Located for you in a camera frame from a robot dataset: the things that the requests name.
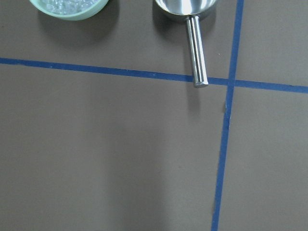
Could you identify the steel ice scoop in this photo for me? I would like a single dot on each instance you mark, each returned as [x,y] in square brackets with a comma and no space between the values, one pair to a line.
[191,12]

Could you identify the green bowl with ice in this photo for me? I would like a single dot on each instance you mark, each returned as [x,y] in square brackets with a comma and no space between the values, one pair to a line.
[70,10]

